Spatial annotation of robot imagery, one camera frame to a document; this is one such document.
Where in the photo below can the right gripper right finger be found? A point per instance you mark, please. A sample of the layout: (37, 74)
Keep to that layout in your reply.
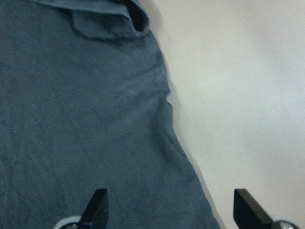
(248, 214)

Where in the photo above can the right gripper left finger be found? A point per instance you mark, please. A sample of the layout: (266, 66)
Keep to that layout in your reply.
(95, 215)

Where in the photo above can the black graphic t-shirt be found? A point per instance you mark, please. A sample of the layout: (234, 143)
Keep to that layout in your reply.
(83, 106)

